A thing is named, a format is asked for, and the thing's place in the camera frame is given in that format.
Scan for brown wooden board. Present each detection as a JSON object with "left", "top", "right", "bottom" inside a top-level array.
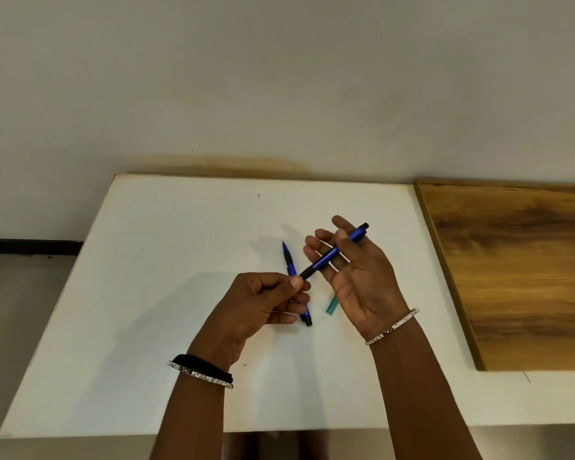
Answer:
[{"left": 414, "top": 179, "right": 575, "bottom": 372}]

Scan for person's right forearm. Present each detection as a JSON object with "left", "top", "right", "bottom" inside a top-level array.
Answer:
[{"left": 367, "top": 313, "right": 483, "bottom": 460}]

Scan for black wrist band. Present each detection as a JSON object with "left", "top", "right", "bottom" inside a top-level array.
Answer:
[{"left": 172, "top": 354, "right": 234, "bottom": 384}]

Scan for person's left forearm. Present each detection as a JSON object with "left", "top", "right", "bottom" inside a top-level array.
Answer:
[{"left": 149, "top": 371, "right": 234, "bottom": 460}]

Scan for silver studded bracelet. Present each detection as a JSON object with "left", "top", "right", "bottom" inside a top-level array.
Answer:
[
  {"left": 167, "top": 361, "right": 234, "bottom": 390},
  {"left": 365, "top": 308, "right": 420, "bottom": 346}
]

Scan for blue pen with black grip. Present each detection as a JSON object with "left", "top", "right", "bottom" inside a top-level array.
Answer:
[
  {"left": 282, "top": 241, "right": 313, "bottom": 327},
  {"left": 299, "top": 223, "right": 370, "bottom": 281}
]

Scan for black baseboard strip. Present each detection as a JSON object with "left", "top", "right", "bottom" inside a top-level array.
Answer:
[{"left": 0, "top": 239, "right": 84, "bottom": 257}]

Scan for person's right hand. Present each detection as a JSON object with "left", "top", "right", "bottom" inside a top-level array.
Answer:
[{"left": 302, "top": 215, "right": 416, "bottom": 342}]

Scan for person's left hand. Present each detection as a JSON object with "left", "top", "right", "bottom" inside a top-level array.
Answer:
[{"left": 187, "top": 272, "right": 312, "bottom": 372}]

